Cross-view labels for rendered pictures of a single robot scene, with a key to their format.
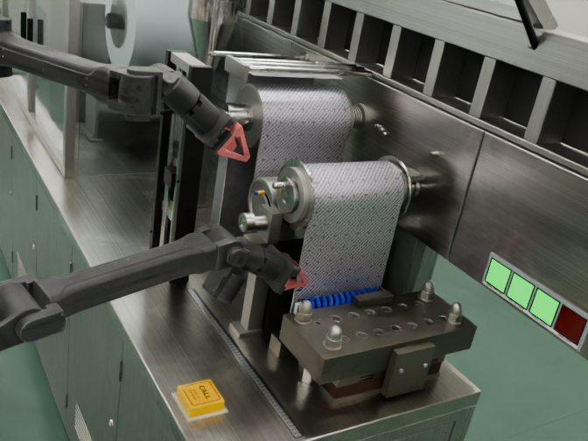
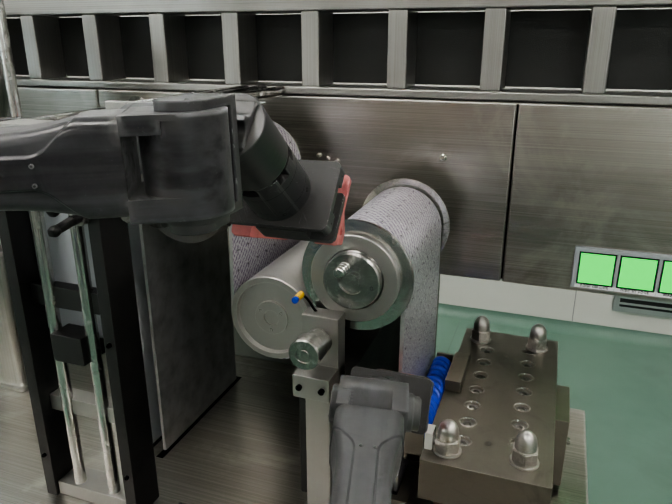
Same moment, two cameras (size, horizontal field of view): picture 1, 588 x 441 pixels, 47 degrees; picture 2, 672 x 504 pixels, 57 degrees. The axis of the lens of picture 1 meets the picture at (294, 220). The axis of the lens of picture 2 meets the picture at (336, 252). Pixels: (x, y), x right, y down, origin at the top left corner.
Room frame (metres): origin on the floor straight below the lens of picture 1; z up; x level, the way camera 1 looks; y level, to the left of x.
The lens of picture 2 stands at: (0.72, 0.45, 1.53)
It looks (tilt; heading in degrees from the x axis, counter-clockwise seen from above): 19 degrees down; 324
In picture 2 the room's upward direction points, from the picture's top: straight up
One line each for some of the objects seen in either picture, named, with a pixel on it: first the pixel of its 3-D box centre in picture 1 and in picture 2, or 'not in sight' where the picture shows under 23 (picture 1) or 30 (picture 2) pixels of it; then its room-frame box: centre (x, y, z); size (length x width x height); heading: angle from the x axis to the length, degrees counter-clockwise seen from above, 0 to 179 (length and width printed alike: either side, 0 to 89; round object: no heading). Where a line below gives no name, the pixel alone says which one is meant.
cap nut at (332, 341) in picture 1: (334, 335); (525, 446); (1.11, -0.12, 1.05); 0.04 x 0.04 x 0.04
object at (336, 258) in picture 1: (346, 260); (419, 338); (1.31, -0.13, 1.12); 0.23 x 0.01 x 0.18; 124
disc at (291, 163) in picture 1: (294, 194); (356, 275); (1.29, 0.01, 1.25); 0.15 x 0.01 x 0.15; 34
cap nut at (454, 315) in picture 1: (456, 311); (538, 336); (1.29, -0.38, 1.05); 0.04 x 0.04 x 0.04
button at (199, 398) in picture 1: (199, 397); not in sight; (1.03, 0.11, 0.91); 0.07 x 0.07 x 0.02; 34
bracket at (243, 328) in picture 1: (254, 272); (319, 423); (1.30, 0.06, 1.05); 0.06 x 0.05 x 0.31; 124
